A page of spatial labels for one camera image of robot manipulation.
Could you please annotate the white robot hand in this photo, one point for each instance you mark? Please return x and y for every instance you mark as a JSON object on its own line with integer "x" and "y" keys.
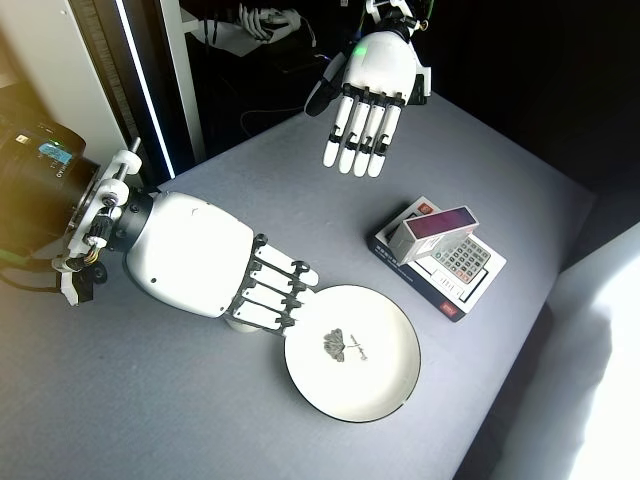
{"x": 382, "y": 60}
{"x": 190, "y": 250}

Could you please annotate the small grey box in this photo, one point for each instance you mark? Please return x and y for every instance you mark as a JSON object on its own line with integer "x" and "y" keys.
{"x": 440, "y": 220}

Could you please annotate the spare white robot hand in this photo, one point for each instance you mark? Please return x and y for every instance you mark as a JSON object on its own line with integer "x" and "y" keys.
{"x": 260, "y": 22}

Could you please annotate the white calculator box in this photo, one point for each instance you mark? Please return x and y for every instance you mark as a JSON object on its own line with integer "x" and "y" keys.
{"x": 425, "y": 280}

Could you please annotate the white bowl dark rim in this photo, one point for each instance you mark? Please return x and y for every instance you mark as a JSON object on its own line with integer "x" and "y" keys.
{"x": 375, "y": 380}

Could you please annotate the grey table cloth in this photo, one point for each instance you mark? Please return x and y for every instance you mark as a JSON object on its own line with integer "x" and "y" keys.
{"x": 150, "y": 400}

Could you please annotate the white cabinet panel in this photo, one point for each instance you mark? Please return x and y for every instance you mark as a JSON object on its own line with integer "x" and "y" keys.
{"x": 50, "y": 50}

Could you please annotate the white frame post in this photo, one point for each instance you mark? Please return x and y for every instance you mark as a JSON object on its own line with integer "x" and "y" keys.
{"x": 182, "y": 75}

